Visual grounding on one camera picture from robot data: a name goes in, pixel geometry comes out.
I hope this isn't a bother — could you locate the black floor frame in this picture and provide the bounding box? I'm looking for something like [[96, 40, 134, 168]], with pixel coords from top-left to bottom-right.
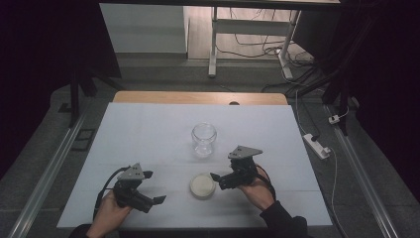
[[70, 128, 97, 153]]

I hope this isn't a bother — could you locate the aluminium floor rail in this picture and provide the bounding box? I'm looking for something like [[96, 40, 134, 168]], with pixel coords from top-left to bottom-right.
[[7, 107, 89, 238], [324, 104, 401, 238]]

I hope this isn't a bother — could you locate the white power strip cable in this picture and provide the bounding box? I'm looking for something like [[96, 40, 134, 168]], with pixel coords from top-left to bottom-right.
[[294, 88, 348, 238]]

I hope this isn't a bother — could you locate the white round jar lid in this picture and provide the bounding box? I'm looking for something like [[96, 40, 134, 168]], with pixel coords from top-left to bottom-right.
[[188, 173, 217, 201]]

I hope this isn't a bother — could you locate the person's left hand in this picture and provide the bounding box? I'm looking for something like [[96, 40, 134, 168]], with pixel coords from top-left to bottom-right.
[[86, 189, 134, 238]]

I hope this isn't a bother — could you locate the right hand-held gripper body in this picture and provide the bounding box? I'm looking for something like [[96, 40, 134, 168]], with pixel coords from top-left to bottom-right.
[[227, 145, 264, 191]]

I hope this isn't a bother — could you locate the black metal stand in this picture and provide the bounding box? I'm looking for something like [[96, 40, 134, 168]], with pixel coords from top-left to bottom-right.
[[58, 59, 125, 129], [286, 49, 356, 137]]

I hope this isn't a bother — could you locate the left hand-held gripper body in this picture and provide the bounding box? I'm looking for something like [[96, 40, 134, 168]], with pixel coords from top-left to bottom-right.
[[112, 162, 156, 214]]

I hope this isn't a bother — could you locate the white table mat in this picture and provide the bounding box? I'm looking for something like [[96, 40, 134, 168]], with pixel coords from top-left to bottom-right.
[[56, 101, 333, 230]]

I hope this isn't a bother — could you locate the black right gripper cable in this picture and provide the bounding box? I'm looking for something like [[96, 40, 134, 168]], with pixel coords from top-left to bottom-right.
[[255, 163, 277, 201]]

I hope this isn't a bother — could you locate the white desk frame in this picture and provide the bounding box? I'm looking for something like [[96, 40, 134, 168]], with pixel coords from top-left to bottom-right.
[[207, 6, 302, 80]]

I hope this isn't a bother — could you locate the tangle of black floor cables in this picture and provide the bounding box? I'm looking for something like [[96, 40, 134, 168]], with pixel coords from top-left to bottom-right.
[[216, 8, 323, 95]]

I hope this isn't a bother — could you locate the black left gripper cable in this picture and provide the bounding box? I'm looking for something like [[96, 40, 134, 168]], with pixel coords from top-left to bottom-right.
[[93, 166, 132, 221]]

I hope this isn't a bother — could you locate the clear glass jar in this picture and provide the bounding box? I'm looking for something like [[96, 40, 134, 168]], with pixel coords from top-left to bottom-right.
[[190, 122, 218, 158]]

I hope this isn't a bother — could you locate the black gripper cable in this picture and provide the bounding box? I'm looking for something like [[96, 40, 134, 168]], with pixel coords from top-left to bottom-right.
[[93, 166, 132, 221], [255, 163, 277, 201]]

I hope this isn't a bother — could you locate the person's right hand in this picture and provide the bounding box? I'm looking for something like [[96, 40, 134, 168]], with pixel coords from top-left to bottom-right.
[[237, 165, 277, 212]]

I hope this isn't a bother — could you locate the dark curtain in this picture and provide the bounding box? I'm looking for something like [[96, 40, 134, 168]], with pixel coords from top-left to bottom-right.
[[0, 0, 123, 181], [291, 0, 420, 199]]

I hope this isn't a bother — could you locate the white cabinet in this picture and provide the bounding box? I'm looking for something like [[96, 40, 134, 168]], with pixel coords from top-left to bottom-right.
[[99, 3, 190, 55]]

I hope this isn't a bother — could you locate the white power strip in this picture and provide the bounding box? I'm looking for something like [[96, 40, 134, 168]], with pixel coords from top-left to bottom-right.
[[302, 132, 332, 161]]

